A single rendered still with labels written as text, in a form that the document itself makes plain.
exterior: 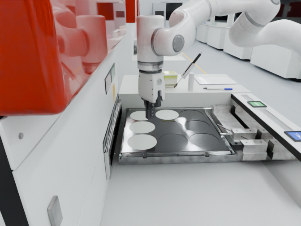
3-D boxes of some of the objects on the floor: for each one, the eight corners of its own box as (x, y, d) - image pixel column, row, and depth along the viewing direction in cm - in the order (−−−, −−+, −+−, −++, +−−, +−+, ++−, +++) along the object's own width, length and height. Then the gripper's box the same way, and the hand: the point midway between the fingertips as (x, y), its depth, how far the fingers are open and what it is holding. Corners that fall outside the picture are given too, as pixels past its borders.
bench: (285, 82, 461) (313, -30, 380) (247, 65, 626) (261, -16, 544) (334, 82, 465) (373, -29, 384) (284, 64, 629) (303, -16, 548)
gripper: (128, 64, 75) (131, 113, 82) (154, 72, 63) (154, 128, 71) (147, 62, 79) (147, 109, 86) (174, 69, 67) (172, 123, 75)
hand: (150, 112), depth 78 cm, fingers closed
